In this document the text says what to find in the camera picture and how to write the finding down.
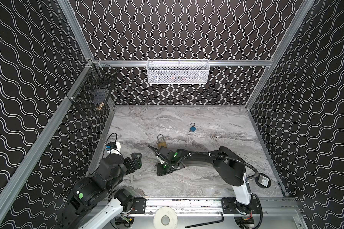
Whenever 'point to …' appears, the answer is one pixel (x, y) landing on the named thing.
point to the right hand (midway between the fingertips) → (159, 174)
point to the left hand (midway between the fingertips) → (137, 157)
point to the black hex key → (206, 223)
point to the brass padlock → (161, 141)
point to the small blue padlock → (192, 128)
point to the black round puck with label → (263, 181)
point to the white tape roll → (163, 211)
